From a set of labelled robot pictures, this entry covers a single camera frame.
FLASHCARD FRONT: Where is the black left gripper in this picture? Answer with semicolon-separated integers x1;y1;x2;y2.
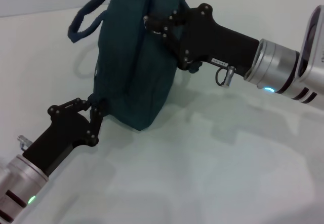
22;97;107;175

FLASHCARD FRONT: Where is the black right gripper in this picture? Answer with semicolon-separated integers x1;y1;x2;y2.
143;3;260;78

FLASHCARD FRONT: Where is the dark teal fabric lunch bag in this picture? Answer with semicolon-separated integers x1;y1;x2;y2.
67;0;202;132

